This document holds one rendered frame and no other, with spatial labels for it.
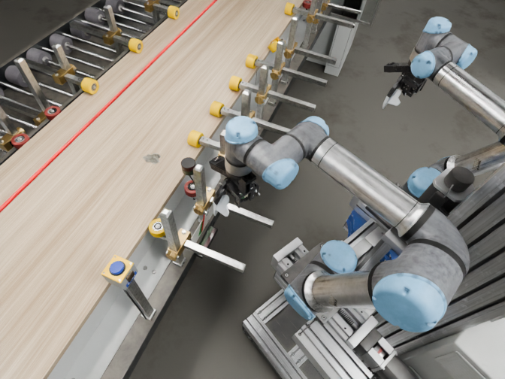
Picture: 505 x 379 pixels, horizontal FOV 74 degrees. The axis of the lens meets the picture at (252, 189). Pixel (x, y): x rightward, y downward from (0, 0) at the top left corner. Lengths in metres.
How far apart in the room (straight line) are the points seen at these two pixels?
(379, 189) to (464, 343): 0.58
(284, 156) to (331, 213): 1.97
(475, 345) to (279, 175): 0.77
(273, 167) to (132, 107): 1.40
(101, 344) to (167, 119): 1.14
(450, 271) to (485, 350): 0.53
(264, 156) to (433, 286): 0.41
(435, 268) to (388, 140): 2.76
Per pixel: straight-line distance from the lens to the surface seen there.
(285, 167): 0.73
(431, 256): 0.73
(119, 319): 1.71
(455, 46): 1.32
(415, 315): 0.70
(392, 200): 0.78
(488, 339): 1.25
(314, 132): 0.82
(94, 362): 1.70
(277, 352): 2.02
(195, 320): 2.28
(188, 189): 1.60
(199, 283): 2.35
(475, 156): 1.40
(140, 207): 1.59
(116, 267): 1.11
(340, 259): 1.08
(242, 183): 0.88
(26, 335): 1.51
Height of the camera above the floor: 2.21
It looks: 55 degrees down
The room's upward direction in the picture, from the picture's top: 7 degrees clockwise
